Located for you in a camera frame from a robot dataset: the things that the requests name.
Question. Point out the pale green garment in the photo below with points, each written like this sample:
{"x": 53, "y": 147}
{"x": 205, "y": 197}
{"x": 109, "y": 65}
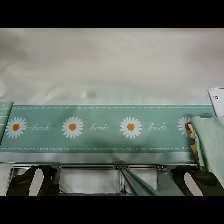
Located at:
{"x": 211, "y": 143}

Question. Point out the silver frame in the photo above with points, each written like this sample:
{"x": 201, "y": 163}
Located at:
{"x": 100, "y": 180}

